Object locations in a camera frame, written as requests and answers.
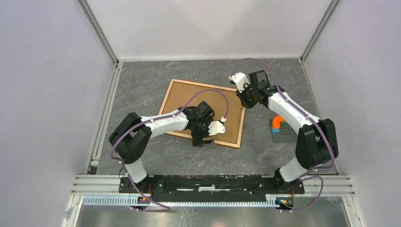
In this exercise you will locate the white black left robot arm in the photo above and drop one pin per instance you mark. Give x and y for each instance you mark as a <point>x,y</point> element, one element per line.
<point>131,137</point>

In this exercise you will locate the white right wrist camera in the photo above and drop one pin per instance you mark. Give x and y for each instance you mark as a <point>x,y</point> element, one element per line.
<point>240,80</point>

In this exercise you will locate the wooden picture frame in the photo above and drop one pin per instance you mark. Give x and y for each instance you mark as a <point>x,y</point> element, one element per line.
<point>211,103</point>

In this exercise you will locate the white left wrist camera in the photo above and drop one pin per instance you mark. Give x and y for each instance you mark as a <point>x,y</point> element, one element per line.
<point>217,127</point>

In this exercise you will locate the aluminium rail frame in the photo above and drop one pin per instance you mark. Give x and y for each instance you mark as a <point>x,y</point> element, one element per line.
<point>314,184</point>

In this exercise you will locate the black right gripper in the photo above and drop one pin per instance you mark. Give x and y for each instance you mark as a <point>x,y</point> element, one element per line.
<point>241,95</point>

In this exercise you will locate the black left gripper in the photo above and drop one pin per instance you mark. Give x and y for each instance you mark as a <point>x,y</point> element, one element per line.
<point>197,140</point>

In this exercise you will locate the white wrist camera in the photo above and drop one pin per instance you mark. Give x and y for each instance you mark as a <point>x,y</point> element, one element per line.
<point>217,127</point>
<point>240,80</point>

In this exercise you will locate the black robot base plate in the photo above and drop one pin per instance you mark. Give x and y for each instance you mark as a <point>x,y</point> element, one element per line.
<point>211,188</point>

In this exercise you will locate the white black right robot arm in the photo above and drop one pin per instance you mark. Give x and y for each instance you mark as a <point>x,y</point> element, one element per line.
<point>316,142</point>

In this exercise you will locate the orange curved brick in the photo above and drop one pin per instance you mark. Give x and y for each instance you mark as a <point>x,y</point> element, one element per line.
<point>277,121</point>

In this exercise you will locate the grey studded baseplate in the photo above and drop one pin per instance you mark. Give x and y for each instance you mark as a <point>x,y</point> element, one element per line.
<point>286,135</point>

